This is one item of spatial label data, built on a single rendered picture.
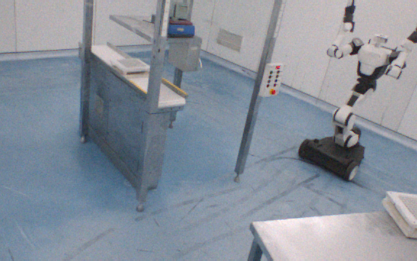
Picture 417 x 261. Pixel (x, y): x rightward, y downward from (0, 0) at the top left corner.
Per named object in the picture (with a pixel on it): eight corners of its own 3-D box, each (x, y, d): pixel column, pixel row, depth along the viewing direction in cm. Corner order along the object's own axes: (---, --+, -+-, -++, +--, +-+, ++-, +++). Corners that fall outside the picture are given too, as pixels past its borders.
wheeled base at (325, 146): (328, 142, 447) (337, 116, 432) (370, 162, 416) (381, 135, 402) (299, 156, 402) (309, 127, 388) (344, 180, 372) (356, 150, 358)
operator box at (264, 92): (277, 95, 309) (286, 64, 298) (262, 97, 299) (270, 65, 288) (272, 93, 313) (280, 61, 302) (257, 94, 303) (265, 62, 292)
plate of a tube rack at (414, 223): (463, 233, 164) (465, 230, 163) (410, 228, 161) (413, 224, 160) (431, 199, 186) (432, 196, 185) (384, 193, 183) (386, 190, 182)
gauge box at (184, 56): (197, 71, 263) (201, 43, 254) (184, 72, 256) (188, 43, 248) (179, 61, 277) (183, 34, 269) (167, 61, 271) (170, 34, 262)
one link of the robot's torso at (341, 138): (338, 134, 411) (339, 104, 376) (355, 142, 399) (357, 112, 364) (330, 144, 406) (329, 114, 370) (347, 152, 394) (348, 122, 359)
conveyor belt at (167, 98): (184, 106, 272) (186, 99, 269) (153, 110, 256) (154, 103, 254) (105, 50, 362) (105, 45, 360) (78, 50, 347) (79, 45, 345)
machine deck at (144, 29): (201, 44, 254) (202, 38, 253) (151, 44, 231) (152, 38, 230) (154, 21, 296) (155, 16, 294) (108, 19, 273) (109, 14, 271)
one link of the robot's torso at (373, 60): (358, 71, 396) (370, 37, 381) (390, 82, 376) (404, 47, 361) (346, 74, 376) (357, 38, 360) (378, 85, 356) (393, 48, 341)
